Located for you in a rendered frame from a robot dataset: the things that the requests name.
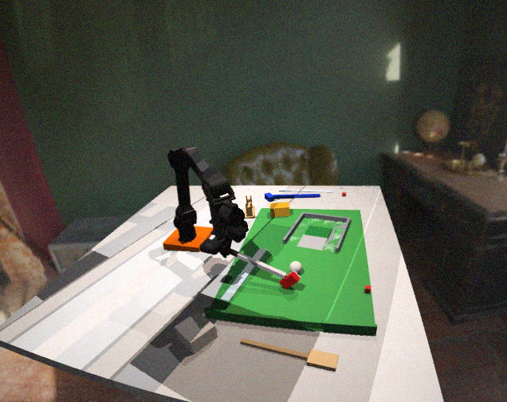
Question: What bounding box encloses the yellow block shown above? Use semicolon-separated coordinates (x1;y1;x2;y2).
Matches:
270;202;290;217

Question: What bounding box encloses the green putting mat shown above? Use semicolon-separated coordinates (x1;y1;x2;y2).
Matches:
210;208;375;324

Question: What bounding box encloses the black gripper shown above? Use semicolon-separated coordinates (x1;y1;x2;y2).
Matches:
199;219;232;258

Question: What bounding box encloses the white golf ball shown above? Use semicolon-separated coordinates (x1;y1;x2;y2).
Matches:
289;261;302;273

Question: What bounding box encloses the blue golf putter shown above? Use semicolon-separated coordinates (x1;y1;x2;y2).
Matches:
265;193;320;202

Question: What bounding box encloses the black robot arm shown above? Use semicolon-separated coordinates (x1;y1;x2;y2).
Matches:
167;145;249;243

